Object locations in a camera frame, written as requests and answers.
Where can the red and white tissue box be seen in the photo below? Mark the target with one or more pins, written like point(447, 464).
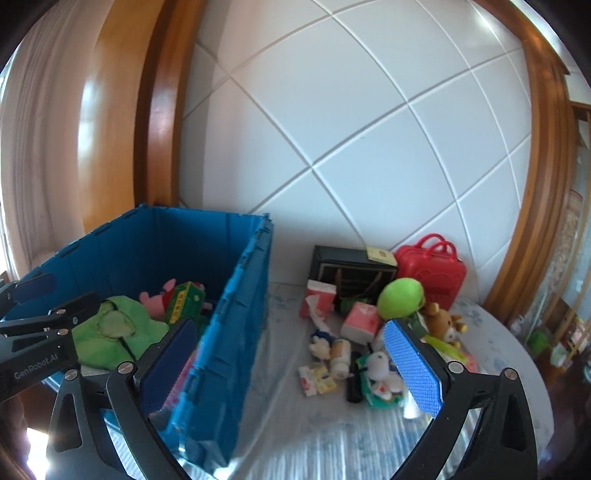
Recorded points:
point(318, 295)

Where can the black cylinder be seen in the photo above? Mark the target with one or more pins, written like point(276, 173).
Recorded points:
point(354, 387)

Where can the red and white packet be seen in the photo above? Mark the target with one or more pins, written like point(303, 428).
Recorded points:
point(305, 381)

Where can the green box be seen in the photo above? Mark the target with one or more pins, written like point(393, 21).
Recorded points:
point(182, 302)

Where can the green pouch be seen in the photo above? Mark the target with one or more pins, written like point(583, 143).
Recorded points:
point(381, 397)

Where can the glossy wooden panel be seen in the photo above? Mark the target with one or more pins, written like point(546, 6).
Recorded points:
point(115, 115)

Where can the green frog plush cloth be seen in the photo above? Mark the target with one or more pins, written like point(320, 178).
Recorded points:
point(138, 332)

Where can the yellow packet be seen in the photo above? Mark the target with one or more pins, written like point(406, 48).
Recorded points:
point(325, 376)

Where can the small pink tissue pack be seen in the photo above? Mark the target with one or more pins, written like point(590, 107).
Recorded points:
point(360, 321)

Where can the brown bear plush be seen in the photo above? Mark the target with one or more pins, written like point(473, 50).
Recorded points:
point(441, 323)

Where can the beige card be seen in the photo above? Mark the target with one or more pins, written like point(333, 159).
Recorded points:
point(377, 256)

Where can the blue plastic storage crate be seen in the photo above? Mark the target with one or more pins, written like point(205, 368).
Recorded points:
point(221, 360)

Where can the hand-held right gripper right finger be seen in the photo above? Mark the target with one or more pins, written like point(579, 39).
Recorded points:
point(413, 369)

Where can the pink pig plush red dress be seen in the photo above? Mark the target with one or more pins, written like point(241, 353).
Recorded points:
point(157, 300)

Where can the green container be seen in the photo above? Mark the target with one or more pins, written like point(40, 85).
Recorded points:
point(536, 340)

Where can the white pill bottle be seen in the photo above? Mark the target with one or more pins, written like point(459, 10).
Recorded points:
point(339, 357)

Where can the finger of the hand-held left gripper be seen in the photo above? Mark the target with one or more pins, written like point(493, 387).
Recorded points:
point(78, 304)
point(34, 286)

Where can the red toy suitcase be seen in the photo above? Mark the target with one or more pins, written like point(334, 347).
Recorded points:
point(434, 277)

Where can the black gift box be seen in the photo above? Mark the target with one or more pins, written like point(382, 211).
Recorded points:
point(341, 263)

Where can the wooden frame pillar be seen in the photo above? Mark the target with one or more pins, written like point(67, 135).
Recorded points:
point(161, 115)
point(540, 138)

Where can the white curtain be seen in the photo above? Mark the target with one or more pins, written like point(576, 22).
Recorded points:
point(41, 138)

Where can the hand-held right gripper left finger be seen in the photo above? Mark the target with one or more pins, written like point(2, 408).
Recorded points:
point(168, 364)

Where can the small white and blue plush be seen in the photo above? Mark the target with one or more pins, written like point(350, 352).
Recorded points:
point(321, 344)

